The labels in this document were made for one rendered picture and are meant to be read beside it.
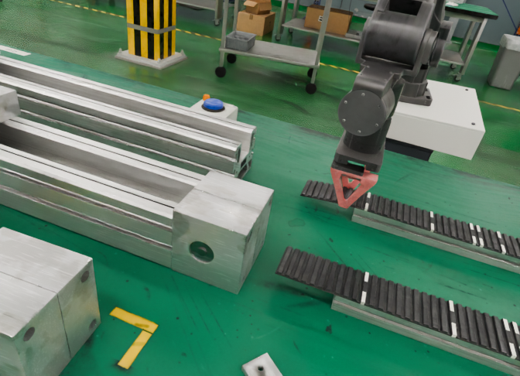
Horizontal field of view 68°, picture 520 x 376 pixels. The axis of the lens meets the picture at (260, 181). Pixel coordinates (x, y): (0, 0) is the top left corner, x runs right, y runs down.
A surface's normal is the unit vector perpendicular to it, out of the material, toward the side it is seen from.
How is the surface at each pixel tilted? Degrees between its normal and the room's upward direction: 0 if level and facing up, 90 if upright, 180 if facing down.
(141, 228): 90
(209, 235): 90
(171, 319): 0
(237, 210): 0
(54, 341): 90
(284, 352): 0
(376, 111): 90
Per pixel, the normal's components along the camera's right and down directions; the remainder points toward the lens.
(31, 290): 0.14, -0.83
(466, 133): -0.34, 0.47
